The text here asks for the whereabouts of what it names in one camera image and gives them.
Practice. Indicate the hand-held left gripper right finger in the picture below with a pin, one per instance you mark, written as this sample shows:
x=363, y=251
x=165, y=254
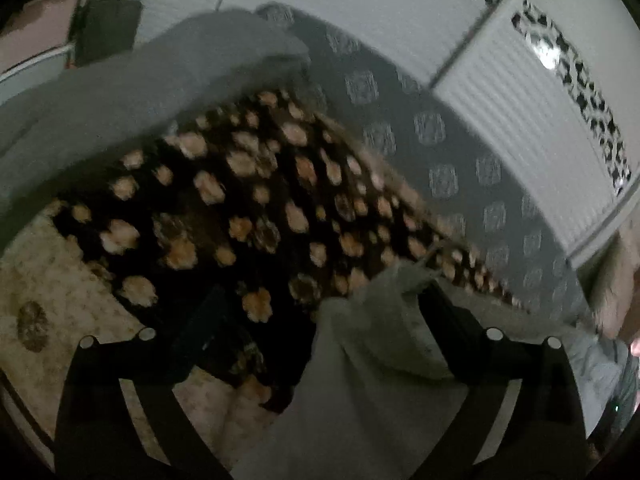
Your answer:
x=442, y=325

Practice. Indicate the pink pillow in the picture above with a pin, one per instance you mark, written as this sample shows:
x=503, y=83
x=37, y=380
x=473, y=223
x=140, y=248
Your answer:
x=612, y=280

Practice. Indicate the large white garment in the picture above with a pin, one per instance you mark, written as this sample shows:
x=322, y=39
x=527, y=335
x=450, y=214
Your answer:
x=360, y=390

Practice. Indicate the grey cloth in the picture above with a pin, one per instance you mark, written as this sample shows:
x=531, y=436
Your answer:
x=125, y=100

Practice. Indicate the black bag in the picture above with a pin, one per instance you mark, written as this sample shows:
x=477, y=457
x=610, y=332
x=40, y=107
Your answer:
x=106, y=30

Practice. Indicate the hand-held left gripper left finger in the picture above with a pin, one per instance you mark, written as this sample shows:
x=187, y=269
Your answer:
x=200, y=330

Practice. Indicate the dark floral blanket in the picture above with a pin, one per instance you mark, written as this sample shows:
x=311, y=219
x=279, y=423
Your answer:
x=260, y=195

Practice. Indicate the grey floral bed cover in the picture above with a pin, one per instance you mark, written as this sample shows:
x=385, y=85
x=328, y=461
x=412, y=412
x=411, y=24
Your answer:
x=450, y=160

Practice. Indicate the pink box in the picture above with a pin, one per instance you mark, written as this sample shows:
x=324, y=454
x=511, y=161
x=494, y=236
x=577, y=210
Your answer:
x=35, y=30

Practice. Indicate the beige patterned bedsheet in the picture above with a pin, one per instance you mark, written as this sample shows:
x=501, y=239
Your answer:
x=65, y=280

